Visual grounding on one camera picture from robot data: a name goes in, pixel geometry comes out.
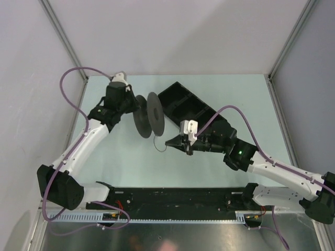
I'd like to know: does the aluminium frame post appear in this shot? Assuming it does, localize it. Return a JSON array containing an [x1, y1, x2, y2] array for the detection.
[[39, 0, 82, 67], [268, 0, 319, 79]]

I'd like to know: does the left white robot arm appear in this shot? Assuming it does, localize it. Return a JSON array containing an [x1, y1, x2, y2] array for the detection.
[[37, 77, 139, 210]]

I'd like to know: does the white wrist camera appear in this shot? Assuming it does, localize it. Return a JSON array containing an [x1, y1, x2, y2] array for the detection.
[[110, 72, 131, 92], [180, 120, 198, 145]]

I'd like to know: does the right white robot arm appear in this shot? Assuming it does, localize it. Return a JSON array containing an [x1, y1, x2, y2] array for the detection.
[[165, 120, 334, 224]]

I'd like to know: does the black cable spool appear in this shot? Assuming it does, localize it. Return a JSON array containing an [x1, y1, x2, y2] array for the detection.
[[133, 92, 165, 139]]

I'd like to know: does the grey slotted cable duct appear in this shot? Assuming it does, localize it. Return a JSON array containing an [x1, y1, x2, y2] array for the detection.
[[52, 212, 261, 224]]

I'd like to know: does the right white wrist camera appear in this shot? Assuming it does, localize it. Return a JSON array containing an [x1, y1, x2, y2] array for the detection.
[[180, 120, 198, 145]]

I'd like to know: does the black compartment tray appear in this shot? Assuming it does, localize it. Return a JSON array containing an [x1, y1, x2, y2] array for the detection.
[[158, 82, 216, 127]]

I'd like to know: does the thin brown wire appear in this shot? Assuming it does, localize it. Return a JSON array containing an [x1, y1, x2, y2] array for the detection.
[[153, 134, 168, 152]]

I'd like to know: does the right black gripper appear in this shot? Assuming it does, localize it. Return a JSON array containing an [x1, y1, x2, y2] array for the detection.
[[165, 133, 228, 155]]

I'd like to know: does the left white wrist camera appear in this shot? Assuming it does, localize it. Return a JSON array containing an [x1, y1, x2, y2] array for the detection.
[[110, 72, 131, 92]]

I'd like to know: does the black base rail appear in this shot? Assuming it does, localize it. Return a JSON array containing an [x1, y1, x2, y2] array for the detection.
[[86, 187, 262, 220]]

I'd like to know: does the aluminium frame rail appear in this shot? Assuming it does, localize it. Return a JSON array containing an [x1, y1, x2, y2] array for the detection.
[[264, 74, 334, 250]]

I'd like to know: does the right aluminium frame post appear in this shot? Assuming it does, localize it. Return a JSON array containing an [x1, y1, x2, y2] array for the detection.
[[268, 0, 319, 79]]

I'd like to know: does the left aluminium frame post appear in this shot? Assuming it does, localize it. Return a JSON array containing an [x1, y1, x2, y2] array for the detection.
[[39, 0, 82, 67]]

